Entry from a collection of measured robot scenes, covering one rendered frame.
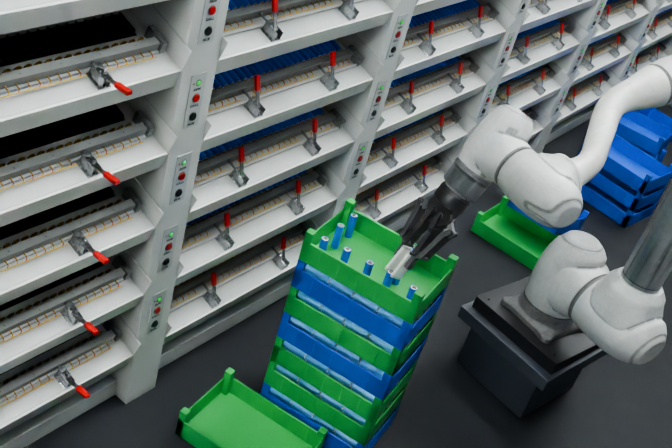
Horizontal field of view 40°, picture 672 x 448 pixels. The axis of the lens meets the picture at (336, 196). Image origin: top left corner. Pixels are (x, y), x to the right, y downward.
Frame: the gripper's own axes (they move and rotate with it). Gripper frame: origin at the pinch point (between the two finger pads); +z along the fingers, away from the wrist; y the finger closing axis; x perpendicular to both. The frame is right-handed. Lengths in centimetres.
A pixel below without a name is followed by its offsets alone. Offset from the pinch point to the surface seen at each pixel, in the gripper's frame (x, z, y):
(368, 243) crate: -7.6, 6.3, 17.1
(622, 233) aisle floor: -166, -14, 54
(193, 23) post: 61, -21, 25
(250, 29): 41, -22, 38
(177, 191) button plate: 41, 13, 26
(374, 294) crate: 2.1, 8.8, -1.3
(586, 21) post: -131, -67, 103
